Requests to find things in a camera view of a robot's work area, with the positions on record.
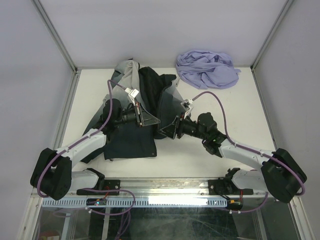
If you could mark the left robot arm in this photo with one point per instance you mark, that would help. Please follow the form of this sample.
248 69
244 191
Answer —
53 175

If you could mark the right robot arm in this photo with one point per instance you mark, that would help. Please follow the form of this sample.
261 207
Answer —
273 172

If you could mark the dark green grey jacket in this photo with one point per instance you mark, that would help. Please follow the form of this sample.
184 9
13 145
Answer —
142 103

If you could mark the slotted grey cable duct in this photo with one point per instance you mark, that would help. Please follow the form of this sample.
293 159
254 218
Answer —
140 202

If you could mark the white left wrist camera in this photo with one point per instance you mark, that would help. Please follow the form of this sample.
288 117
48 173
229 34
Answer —
132 94

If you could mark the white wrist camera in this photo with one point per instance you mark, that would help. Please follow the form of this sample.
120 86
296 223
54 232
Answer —
132 94
187 105

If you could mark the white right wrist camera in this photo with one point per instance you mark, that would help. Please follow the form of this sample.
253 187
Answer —
187 105

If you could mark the right aluminium corner post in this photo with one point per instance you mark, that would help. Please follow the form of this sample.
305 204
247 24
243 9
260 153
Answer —
271 34

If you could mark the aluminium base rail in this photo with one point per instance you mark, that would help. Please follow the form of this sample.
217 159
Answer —
160 186

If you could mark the left aluminium corner post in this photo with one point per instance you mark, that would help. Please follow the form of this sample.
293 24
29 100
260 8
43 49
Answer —
54 34

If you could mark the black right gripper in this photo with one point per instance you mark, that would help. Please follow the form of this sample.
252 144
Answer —
169 131

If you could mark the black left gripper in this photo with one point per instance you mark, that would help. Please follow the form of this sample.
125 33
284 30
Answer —
143 118

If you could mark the crumpled lavender cloth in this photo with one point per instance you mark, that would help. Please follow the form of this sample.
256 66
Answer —
207 70

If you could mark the aluminium corner post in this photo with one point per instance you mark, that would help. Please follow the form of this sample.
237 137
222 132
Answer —
271 34
54 34

